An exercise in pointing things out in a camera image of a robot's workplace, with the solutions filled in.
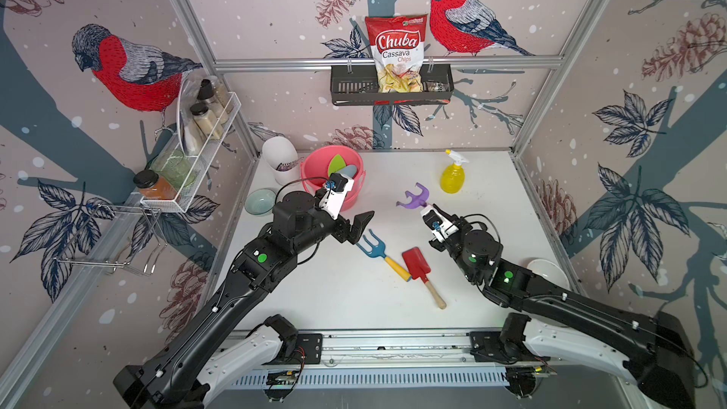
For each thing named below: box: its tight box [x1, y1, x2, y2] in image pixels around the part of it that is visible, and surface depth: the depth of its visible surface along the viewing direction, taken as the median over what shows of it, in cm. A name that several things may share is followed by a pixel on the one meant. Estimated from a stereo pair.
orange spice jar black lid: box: [132, 169, 178, 200], surface depth 62 cm
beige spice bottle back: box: [196, 78, 233, 125], surface depth 85 cm
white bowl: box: [526, 258, 570, 290], surface depth 85 cm
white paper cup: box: [261, 135, 302, 187], surface depth 106 cm
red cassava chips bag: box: [364, 13, 428, 94], surface depth 83 cm
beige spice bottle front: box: [189, 102, 224, 140], surface depth 78 cm
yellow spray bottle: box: [440, 148, 470, 195], surface depth 103 cm
